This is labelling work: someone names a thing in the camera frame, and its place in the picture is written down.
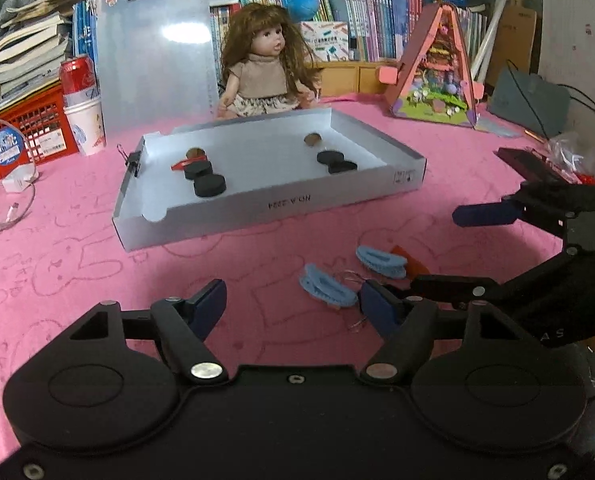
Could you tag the pink bunny print blanket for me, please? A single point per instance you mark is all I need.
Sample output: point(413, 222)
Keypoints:
point(77, 260)

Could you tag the dark red flat case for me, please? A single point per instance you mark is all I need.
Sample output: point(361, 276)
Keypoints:
point(522, 162)

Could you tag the brown haired doll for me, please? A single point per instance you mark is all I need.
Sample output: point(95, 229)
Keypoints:
point(260, 75)

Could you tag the dark grey pouch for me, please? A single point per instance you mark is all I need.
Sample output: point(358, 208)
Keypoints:
point(527, 100)

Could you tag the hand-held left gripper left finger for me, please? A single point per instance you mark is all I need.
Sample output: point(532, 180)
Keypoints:
point(210, 305)

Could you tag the brown cardboard sheet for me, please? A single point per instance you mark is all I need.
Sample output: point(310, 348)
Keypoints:
point(520, 45)

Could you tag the translucent plastic clipboard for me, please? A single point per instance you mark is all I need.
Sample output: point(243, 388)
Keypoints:
point(152, 70)

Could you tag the triangular pink toy house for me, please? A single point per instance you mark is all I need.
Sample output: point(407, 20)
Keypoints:
point(432, 90)

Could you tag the row of colourful books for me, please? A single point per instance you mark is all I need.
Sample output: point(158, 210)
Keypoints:
point(377, 20)

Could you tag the red plastic basket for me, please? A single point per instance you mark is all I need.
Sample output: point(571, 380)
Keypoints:
point(42, 125)

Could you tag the clear plastic bag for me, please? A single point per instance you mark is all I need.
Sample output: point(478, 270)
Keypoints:
point(577, 160)

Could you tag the grey cardboard box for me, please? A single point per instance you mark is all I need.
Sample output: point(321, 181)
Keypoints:
point(277, 170)

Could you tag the black binder clip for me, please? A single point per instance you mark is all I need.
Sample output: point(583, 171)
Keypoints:
point(133, 164)

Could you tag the white plastic pipe frame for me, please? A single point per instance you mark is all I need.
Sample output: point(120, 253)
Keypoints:
point(492, 25)

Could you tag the set of blue books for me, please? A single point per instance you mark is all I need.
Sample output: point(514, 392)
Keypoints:
point(84, 35)

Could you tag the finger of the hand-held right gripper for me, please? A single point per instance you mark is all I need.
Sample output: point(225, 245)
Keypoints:
point(452, 287)
point(482, 214)

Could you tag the stack of worn books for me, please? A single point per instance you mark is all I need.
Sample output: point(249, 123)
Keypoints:
point(22, 60)

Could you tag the black round disc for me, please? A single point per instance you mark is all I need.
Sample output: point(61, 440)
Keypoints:
point(197, 167)
point(210, 185)
point(343, 167)
point(331, 156)

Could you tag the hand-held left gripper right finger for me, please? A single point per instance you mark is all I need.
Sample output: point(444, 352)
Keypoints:
point(377, 305)

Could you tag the colourful printed carton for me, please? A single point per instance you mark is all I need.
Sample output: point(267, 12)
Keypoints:
point(325, 40)

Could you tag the clear plastic clip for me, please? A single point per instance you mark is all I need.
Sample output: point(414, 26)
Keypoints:
point(357, 326)

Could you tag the blue hair clip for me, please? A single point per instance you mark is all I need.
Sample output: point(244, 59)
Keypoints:
point(380, 260)
point(322, 285)

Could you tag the white paper cup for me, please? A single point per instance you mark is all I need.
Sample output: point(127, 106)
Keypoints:
point(84, 125)

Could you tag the wooden drawer box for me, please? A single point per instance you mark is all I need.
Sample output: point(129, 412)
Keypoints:
point(347, 77)

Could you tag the red drink can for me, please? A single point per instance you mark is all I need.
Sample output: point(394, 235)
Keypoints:
point(77, 75)

